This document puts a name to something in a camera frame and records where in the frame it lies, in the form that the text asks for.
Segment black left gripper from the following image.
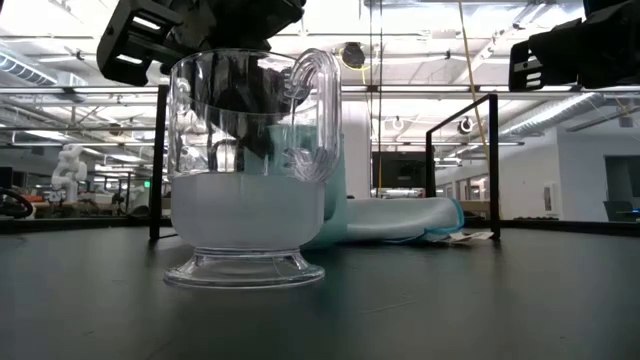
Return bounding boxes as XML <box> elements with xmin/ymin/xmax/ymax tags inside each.
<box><xmin>97</xmin><ymin>0</ymin><xmax>306</xmax><ymax>156</ymax></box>

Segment clear glass footed mug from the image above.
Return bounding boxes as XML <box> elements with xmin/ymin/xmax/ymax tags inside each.
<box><xmin>163</xmin><ymin>47</ymin><xmax>344</xmax><ymax>290</ymax></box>

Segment yellow hanging cable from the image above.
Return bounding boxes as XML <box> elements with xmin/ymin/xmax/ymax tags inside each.
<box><xmin>457</xmin><ymin>0</ymin><xmax>491</xmax><ymax>156</ymax></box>

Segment black hanging cables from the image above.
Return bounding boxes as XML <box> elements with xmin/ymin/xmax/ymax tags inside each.
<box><xmin>368</xmin><ymin>0</ymin><xmax>384</xmax><ymax>201</ymax></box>

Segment black round ceiling device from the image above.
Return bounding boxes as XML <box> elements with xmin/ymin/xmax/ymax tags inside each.
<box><xmin>341</xmin><ymin>42</ymin><xmax>367</xmax><ymax>70</ymax></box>

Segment white cloth teal trim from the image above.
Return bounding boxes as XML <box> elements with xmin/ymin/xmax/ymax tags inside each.
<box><xmin>299</xmin><ymin>197</ymin><xmax>495</xmax><ymax>249</ymax></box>

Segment white wall dispenser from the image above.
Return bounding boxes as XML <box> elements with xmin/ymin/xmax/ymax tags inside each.
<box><xmin>542</xmin><ymin>182</ymin><xmax>561</xmax><ymax>217</ymax></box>

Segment black cable loop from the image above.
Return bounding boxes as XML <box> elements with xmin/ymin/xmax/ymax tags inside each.
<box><xmin>0</xmin><ymin>188</ymin><xmax>32</xmax><ymax>220</ymax></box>

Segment black metal shelf frame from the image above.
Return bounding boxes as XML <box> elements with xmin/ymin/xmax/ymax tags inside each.
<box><xmin>148</xmin><ymin>84</ymin><xmax>501</xmax><ymax>244</ymax></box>

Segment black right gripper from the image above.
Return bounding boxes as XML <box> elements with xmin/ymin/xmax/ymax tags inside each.
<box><xmin>508</xmin><ymin>0</ymin><xmax>640</xmax><ymax>92</ymax></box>

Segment black wall screen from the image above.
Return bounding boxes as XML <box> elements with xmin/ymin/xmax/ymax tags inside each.
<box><xmin>372</xmin><ymin>151</ymin><xmax>429</xmax><ymax>190</ymax></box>

